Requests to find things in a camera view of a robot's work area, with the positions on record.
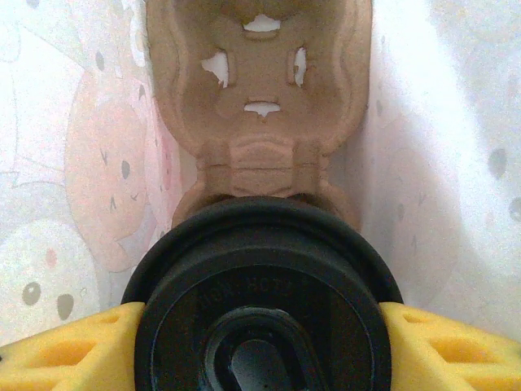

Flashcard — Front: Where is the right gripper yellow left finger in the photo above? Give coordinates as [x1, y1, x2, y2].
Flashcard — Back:
[0, 300, 146, 391]

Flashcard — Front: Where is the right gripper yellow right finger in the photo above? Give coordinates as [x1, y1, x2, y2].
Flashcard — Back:
[380, 301, 521, 391]

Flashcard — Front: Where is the black plastic cup lid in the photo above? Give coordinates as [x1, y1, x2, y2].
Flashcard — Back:
[120, 195, 405, 391]

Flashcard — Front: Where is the brown pulp cup carrier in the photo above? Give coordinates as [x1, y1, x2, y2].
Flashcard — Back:
[146, 0, 372, 235]

